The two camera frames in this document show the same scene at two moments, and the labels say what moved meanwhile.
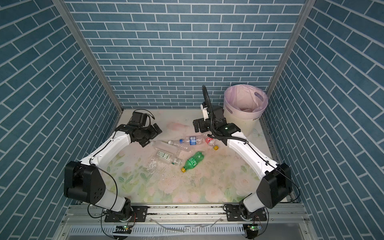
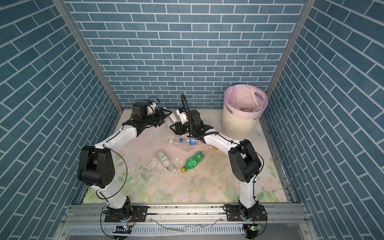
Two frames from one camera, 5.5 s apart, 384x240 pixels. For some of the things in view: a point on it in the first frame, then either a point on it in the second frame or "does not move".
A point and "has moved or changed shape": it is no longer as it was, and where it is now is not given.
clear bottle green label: [165, 156] has moved or changed shape
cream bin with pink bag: [244, 105] does not move
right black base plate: [233, 214] does not move
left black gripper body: [146, 134] -> [153, 119]
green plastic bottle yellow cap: [192, 162] does not move
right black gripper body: [205, 126] -> [185, 129]
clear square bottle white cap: [166, 147] -> [173, 118]
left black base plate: [133, 214] does not move
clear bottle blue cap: [193, 140] does not move
